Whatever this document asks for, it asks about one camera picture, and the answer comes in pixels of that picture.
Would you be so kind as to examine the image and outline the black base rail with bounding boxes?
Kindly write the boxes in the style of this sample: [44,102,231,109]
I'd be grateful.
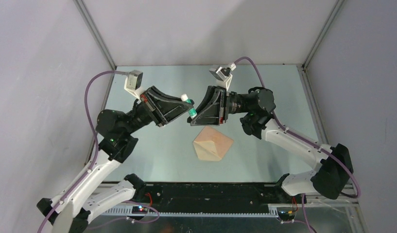
[133,182,302,215]

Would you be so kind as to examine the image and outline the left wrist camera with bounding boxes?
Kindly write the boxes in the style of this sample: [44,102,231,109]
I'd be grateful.
[124,70,145,100]

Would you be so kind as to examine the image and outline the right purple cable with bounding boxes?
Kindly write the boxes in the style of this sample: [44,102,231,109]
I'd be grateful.
[232,56,362,233]

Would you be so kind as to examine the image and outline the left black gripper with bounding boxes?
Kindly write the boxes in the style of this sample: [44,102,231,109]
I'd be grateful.
[123,86,194,135]

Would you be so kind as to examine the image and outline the purple cable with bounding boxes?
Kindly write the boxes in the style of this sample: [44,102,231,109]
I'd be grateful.
[232,56,362,233]
[37,70,162,233]

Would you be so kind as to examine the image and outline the tan paper envelope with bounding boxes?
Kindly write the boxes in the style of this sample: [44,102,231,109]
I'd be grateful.
[193,126,234,162]

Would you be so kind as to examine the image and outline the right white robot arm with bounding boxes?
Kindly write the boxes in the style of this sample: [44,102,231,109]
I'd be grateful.
[187,86,354,203]

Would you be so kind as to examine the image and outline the white green glue stick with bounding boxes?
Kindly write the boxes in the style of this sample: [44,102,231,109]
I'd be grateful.
[180,94,197,119]

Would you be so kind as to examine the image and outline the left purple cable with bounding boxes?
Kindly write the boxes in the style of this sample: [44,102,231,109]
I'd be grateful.
[37,70,162,233]

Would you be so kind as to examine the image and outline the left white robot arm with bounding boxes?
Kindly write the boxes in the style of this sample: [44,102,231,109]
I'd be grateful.
[37,86,194,233]

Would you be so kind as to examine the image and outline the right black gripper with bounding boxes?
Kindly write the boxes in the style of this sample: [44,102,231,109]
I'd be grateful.
[187,86,250,126]

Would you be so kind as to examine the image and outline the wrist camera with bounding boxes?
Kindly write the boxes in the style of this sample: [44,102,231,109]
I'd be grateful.
[209,63,236,91]
[124,70,145,100]

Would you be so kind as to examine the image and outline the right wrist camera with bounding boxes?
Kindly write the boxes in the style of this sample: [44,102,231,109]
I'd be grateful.
[209,63,236,91]

